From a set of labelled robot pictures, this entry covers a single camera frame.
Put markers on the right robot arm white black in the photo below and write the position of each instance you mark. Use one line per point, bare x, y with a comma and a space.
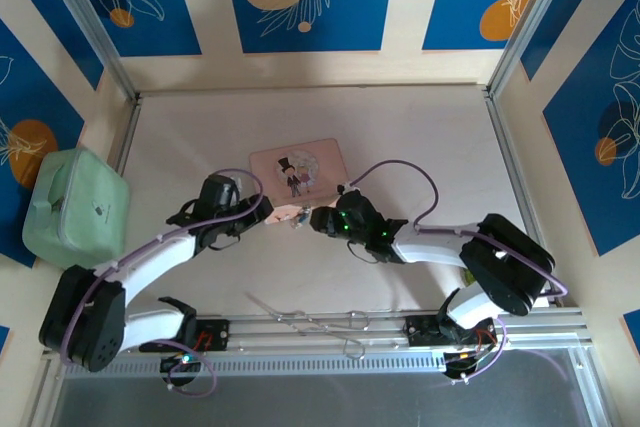
435, 247

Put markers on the aluminium corner post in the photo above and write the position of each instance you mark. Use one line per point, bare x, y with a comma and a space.
530, 22
90, 22

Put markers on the black base plate right arm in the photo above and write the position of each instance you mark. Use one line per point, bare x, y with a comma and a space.
420, 332

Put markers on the black base plate left arm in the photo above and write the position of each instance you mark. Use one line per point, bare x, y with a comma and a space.
215, 334

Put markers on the aluminium frame rail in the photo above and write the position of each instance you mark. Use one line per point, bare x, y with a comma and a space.
300, 342

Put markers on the small padlock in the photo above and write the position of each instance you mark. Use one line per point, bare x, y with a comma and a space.
280, 214

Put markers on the mint green zip pouch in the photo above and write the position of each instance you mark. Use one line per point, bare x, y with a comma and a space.
75, 207

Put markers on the pink illustrated card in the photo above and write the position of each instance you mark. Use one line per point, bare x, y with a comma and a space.
265, 167

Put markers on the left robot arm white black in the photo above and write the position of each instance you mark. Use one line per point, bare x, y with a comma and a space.
150, 267

